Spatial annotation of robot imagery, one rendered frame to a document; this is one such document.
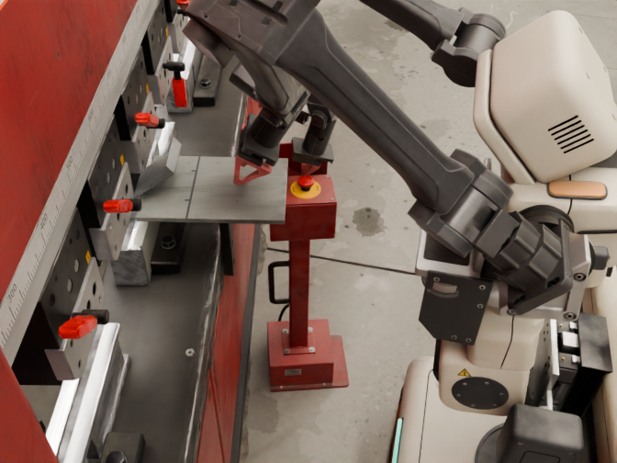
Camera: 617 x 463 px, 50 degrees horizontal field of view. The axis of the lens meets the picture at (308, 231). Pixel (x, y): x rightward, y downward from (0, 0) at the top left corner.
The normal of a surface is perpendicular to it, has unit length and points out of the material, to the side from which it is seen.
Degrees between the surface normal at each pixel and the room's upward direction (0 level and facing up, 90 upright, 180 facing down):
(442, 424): 0
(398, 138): 75
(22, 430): 90
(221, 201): 0
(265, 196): 0
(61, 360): 90
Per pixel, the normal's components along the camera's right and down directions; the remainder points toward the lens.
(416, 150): 0.48, 0.40
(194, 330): 0.02, -0.72
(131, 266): -0.01, 0.70
